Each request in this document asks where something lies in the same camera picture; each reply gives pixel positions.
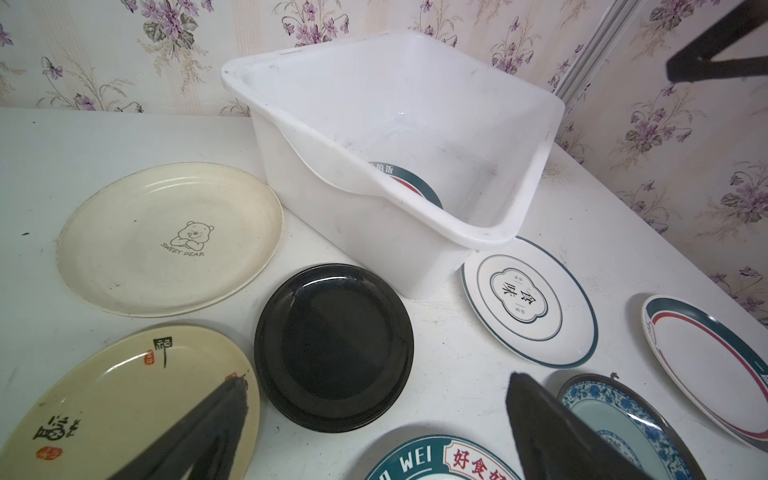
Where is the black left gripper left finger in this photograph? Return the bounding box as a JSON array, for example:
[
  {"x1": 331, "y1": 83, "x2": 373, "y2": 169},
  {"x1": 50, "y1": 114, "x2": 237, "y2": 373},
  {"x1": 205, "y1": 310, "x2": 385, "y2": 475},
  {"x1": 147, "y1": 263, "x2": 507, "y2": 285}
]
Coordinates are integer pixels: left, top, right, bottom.
[{"x1": 112, "y1": 377, "x2": 248, "y2": 479}]

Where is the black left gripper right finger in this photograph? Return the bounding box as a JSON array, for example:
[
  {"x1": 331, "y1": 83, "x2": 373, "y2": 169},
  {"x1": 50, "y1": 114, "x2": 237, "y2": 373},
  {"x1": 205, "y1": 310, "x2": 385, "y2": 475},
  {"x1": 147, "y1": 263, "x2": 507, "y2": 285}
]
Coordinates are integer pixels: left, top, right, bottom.
[{"x1": 506, "y1": 372, "x2": 648, "y2": 479}]

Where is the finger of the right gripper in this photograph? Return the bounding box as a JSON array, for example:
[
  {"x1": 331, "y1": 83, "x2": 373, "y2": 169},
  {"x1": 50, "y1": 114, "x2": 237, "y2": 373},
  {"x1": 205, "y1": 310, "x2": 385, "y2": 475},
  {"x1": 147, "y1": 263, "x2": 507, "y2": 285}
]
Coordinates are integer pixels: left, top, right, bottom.
[{"x1": 666, "y1": 0, "x2": 767, "y2": 83}]

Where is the green red rimmed plate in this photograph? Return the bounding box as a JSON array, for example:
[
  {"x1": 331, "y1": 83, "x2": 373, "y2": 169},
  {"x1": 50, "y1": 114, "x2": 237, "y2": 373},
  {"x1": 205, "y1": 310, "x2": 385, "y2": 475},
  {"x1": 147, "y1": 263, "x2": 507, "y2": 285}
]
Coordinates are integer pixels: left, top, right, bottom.
[
  {"x1": 371, "y1": 162, "x2": 443, "y2": 209},
  {"x1": 641, "y1": 295, "x2": 767, "y2": 452}
]

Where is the cream bear plate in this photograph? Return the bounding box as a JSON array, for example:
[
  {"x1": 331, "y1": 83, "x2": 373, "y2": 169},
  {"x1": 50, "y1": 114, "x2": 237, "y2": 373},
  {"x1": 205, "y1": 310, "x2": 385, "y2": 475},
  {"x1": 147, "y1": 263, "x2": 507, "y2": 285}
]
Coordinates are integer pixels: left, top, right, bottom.
[{"x1": 56, "y1": 162, "x2": 284, "y2": 318}]

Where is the white plastic bin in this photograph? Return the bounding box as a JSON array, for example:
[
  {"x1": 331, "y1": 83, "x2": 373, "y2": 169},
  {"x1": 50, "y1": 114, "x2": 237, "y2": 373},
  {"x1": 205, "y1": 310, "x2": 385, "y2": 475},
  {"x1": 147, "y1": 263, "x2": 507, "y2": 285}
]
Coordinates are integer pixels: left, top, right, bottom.
[{"x1": 221, "y1": 31, "x2": 564, "y2": 299}]

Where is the blue floral small plate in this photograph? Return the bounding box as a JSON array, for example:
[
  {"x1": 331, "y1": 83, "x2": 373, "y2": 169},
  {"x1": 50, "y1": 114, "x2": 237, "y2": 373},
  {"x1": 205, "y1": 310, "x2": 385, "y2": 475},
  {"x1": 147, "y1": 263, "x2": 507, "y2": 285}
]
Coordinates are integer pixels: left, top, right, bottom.
[{"x1": 558, "y1": 374, "x2": 705, "y2": 479}]

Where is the beige plate with calligraphy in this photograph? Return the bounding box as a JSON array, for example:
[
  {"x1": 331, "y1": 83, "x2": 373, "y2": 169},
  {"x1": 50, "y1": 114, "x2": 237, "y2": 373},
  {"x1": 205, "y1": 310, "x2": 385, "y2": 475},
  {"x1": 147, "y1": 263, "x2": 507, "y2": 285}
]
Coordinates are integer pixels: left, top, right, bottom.
[{"x1": 1, "y1": 325, "x2": 260, "y2": 479}]

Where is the green Hao Wei plate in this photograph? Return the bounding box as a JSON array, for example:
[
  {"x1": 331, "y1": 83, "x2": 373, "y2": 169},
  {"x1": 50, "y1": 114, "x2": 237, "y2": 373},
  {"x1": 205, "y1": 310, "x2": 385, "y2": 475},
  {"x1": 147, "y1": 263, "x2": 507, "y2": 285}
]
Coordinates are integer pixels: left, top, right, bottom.
[{"x1": 366, "y1": 434, "x2": 521, "y2": 480}]

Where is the white plate with quatrefoil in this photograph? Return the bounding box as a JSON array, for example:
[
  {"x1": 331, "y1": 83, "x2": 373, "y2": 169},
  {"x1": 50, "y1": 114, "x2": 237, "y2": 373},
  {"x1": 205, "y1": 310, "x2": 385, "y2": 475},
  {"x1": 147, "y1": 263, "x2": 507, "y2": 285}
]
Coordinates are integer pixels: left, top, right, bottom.
[{"x1": 460, "y1": 237, "x2": 599, "y2": 369}]

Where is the black glossy plate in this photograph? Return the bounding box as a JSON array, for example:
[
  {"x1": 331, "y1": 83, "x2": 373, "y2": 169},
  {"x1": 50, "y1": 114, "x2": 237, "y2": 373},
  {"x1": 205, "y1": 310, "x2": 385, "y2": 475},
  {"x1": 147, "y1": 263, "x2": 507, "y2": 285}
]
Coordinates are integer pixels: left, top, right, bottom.
[{"x1": 254, "y1": 263, "x2": 415, "y2": 433}]

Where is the aluminium frame post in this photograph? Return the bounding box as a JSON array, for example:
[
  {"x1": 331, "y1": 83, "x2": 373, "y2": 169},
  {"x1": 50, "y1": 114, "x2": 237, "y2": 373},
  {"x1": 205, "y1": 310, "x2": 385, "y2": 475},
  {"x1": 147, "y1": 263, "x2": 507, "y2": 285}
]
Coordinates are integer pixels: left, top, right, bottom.
[{"x1": 554, "y1": 0, "x2": 644, "y2": 110}]

